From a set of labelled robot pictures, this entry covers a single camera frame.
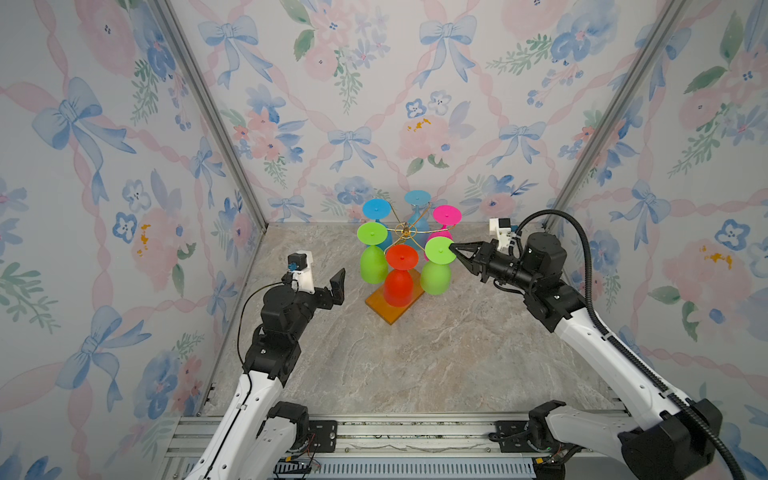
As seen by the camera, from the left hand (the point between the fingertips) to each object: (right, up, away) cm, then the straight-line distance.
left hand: (326, 266), depth 72 cm
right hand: (+29, +5, -5) cm, 29 cm away
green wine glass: (+27, -2, +2) cm, 27 cm away
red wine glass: (+18, -6, +2) cm, 18 cm away
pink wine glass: (+29, +13, +5) cm, 32 cm away
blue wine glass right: (+24, +11, +16) cm, 31 cm away
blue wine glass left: (+13, +15, +6) cm, 20 cm away
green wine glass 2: (+11, +1, +4) cm, 12 cm away
